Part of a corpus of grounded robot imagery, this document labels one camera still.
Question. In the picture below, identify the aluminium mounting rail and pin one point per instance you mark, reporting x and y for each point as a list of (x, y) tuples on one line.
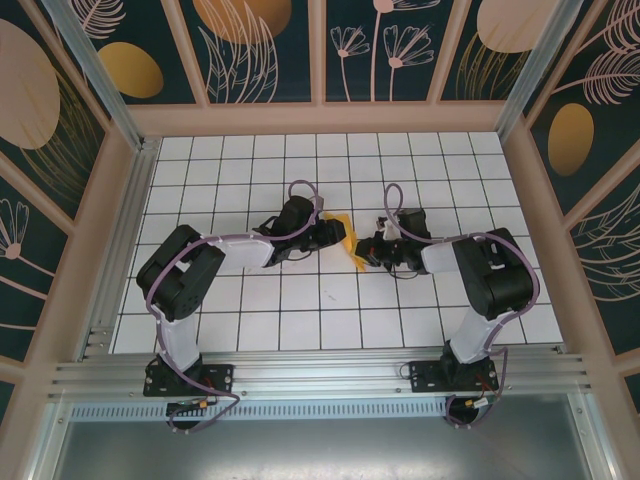
[(320, 372)]

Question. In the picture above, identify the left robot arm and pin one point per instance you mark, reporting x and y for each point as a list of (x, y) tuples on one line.
[(180, 340)]

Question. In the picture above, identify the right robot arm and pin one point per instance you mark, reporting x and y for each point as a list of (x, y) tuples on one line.
[(500, 285)]

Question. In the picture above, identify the aluminium side rail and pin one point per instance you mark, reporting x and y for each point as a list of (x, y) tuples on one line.
[(125, 240)]

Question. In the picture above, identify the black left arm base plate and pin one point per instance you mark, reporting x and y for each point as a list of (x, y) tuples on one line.
[(220, 377)]

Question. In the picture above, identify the aluminium frame post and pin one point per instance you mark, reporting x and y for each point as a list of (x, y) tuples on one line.
[(102, 80), (537, 75)]

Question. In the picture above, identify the orange cloth sheet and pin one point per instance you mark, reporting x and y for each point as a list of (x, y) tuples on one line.
[(348, 245)]

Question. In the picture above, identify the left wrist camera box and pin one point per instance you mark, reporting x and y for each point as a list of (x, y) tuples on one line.
[(320, 205)]

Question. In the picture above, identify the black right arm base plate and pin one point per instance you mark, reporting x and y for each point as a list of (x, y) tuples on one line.
[(425, 377)]

